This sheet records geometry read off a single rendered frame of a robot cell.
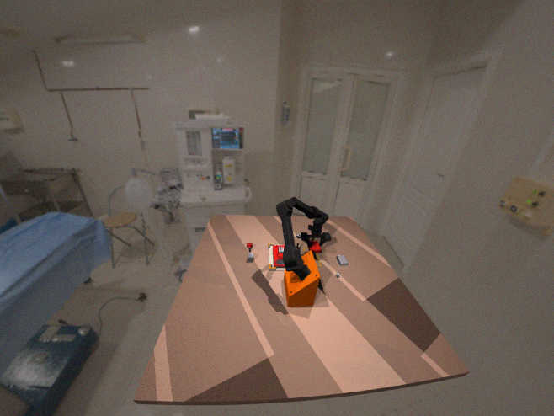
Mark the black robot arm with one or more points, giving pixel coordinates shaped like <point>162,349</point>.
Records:
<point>292,255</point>

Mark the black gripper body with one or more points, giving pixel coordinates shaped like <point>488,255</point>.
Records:
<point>315,234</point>

